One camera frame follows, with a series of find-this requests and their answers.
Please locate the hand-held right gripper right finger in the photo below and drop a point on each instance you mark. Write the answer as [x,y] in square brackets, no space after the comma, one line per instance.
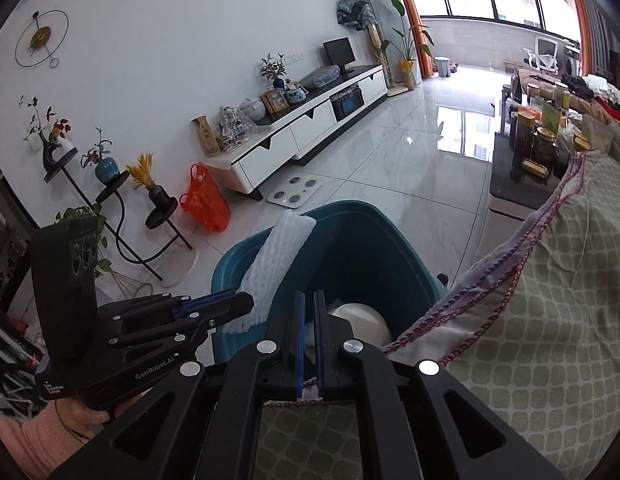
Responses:
[318,345]

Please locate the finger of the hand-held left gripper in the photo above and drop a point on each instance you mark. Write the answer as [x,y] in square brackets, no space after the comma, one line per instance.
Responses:
[224,304]
[164,342]

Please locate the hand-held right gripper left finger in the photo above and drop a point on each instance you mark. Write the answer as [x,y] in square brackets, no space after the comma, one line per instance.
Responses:
[300,345]

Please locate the white foam net sleeve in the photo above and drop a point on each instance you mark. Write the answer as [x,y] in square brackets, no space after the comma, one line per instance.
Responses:
[275,260]

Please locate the teal plastic bin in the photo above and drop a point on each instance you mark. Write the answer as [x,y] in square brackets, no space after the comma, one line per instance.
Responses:
[360,250]

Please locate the person's left hand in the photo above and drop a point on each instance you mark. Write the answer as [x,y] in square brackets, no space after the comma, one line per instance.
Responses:
[84,417]

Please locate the green trailing potted plant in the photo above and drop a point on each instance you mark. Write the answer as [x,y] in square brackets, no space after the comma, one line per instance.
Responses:
[103,265]

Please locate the white paper bowl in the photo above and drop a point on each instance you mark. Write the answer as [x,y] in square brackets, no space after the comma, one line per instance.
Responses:
[361,322]

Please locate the dark shelving unit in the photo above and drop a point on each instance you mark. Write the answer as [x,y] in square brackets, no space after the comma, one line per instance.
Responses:
[9,260]

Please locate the black metal plant stand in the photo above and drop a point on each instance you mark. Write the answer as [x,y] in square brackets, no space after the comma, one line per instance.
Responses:
[117,220]

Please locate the orange plastic bag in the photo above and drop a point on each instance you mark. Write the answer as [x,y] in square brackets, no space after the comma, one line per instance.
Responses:
[204,205]

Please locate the small plant blue vase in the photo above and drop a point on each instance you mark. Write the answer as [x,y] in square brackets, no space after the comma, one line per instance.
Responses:
[103,170]

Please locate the wheat stalks black vase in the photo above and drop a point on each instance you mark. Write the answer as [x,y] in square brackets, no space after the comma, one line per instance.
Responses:
[154,192]

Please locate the white bathroom scale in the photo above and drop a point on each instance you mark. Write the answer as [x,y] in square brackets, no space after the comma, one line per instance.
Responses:
[295,192]

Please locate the red leaf plant white vase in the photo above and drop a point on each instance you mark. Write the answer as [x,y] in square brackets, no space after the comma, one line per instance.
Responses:
[49,127]

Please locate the tan cardboard box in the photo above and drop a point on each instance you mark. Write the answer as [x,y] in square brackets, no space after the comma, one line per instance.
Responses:
[207,135]

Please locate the clear bagged ship model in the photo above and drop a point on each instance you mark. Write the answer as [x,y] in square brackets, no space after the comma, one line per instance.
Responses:
[234,130]

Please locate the white TV cabinet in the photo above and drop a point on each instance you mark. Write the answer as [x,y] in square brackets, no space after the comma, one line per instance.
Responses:
[310,127]

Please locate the white ceramic jar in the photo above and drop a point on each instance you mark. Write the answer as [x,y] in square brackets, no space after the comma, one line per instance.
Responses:
[253,110]

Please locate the blue white ceramic bowl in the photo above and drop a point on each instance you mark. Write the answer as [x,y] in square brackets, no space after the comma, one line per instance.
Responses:
[296,95]

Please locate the green checked blanket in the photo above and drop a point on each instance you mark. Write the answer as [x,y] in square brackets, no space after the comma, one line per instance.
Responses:
[540,310]

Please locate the bonsai plant blue vase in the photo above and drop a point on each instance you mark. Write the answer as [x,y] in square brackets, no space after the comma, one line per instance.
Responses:
[274,72]

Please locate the blue plastic wrapped bundle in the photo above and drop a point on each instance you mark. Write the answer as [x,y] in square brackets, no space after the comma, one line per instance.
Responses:
[321,76]

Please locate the black coffee table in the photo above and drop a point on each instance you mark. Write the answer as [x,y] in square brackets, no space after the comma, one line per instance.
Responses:
[505,180]

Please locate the black monitor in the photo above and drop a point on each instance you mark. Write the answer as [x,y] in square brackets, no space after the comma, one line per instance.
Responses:
[338,51]

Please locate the group of glass jars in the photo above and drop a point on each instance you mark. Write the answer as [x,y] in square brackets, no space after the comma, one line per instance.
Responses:
[521,135]

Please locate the wooden floor ornament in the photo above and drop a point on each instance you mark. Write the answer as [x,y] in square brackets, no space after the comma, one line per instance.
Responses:
[376,50]

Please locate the small white bin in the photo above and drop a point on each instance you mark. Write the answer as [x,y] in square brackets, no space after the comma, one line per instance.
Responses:
[442,66]

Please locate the tall green leafy plant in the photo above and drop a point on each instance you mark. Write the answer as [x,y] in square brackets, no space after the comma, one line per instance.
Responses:
[407,45]

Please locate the dark clothes bundle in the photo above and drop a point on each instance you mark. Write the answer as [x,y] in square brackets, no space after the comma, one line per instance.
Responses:
[355,12]

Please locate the green card box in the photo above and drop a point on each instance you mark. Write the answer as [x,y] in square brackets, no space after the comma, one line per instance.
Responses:
[551,119]

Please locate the white standing air conditioner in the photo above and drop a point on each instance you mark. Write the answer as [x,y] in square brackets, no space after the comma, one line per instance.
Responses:
[382,15]

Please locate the orange curtain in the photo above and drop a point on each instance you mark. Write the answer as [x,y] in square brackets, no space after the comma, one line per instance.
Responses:
[582,25]
[415,15]

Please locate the white office chair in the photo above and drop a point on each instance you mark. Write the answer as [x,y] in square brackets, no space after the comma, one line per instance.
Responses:
[544,52]

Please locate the sofa with clothes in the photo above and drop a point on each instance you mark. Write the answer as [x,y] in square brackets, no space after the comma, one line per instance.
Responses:
[600,105]

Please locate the wooden picture frame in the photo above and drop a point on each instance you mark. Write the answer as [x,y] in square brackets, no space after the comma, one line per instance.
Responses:
[276,102]

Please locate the white wall socket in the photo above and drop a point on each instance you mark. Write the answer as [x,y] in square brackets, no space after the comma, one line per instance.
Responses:
[295,56]

